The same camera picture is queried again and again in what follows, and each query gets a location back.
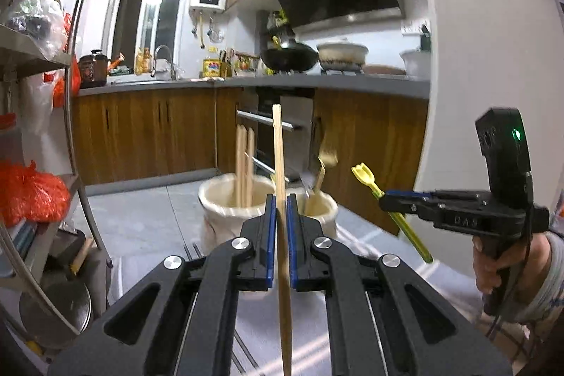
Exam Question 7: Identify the yellow green plastic spoon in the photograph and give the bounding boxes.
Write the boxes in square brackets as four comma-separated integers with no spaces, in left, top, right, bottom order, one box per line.
[351,162,434,265]

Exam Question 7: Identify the gold metal fork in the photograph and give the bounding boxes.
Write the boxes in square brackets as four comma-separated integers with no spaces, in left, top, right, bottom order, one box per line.
[305,133,338,215]

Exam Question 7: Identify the silver steel fork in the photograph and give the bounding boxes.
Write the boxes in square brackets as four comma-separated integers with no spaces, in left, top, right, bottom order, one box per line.
[300,116,324,214]

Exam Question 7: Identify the wooden kitchen cabinets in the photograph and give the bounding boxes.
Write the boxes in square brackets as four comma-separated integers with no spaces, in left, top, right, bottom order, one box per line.
[72,88,428,235]

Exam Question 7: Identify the kitchen faucet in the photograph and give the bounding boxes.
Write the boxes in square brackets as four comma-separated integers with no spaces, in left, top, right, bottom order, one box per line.
[151,45,177,81]

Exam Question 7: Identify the person's right hand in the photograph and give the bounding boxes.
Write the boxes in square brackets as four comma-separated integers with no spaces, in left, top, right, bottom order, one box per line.
[472,234,552,304]

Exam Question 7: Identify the grey striped table cloth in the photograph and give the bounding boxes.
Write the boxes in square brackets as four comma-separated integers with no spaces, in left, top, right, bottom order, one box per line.
[108,207,482,375]

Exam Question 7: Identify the large white ceramic jar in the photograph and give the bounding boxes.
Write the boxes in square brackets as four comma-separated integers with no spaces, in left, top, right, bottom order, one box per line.
[198,174,274,255]

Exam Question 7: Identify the small white ceramic jar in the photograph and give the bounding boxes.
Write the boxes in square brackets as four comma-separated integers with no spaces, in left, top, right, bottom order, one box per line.
[289,188,338,239]

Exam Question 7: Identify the metal storage shelf rack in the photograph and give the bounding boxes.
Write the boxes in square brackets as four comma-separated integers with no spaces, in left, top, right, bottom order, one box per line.
[1,0,112,340]

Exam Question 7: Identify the round metal pot lid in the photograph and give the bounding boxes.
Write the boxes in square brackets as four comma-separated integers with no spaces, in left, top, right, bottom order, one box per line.
[19,281,94,350]

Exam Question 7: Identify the red plastic bag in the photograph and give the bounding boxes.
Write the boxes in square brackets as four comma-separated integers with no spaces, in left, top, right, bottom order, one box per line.
[0,160,72,228]

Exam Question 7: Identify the white cooking pot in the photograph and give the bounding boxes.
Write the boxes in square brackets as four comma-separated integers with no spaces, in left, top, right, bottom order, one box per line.
[317,41,368,73]

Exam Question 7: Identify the black wok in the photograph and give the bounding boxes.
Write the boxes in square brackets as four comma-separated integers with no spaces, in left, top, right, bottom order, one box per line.
[260,38,318,73]

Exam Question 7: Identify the yellow oil bottle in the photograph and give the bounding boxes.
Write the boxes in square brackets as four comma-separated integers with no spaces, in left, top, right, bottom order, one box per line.
[202,58,221,77]

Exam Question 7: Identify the dark electric rice cooker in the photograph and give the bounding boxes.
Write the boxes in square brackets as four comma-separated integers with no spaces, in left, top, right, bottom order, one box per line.
[78,50,109,89]

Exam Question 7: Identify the clear plastic bag on shelf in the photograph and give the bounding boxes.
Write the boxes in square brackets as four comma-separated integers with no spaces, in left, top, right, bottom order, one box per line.
[1,0,68,59]

